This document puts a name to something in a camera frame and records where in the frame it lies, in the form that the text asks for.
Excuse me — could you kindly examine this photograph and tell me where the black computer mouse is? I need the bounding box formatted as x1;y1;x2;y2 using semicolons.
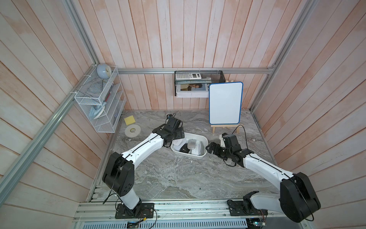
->
179;143;191;154

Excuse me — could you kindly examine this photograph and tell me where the light blue folded item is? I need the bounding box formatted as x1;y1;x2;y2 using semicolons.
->
88;102;107;120

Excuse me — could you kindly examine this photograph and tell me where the white photo box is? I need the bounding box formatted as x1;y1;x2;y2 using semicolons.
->
175;84;209;98

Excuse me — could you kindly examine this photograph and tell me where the white computer mouse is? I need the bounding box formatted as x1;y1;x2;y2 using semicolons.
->
173;138;187;148

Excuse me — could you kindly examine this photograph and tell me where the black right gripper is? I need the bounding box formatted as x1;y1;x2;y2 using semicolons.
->
205;141;232;159

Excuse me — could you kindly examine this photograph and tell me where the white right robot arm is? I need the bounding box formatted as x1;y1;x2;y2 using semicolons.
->
206;133;321;223

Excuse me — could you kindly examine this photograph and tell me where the white tape roll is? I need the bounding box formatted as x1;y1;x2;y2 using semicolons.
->
124;124;141;138

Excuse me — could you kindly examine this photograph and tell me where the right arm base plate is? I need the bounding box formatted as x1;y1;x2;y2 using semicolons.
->
226;200;268;216

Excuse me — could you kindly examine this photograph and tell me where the yellow sticky note pad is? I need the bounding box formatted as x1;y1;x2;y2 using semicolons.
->
124;115;136;126

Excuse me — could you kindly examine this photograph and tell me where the black wire basket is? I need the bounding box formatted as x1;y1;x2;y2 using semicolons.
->
174;71;226;93

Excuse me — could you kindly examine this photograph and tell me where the blue framed whiteboard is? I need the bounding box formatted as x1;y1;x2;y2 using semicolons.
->
209;82;243;125

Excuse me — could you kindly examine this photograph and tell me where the white calculator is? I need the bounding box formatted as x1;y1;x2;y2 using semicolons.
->
175;72;202;81

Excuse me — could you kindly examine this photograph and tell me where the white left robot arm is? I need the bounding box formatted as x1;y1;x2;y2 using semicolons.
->
102;114;185;213

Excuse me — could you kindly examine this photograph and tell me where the silver computer mouse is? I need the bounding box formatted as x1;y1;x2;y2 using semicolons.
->
187;139;196;150

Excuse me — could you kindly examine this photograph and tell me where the white wire mesh shelf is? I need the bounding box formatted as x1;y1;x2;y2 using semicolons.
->
74;65;127;133

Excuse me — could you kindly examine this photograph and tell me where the small wooden easel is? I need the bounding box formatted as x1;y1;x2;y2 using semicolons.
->
211;124;240;134

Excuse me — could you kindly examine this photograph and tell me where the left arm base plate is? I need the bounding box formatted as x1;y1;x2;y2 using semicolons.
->
115;203;155;219

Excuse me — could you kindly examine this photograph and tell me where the white silver mouse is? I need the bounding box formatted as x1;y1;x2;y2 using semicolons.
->
191;141;205;156

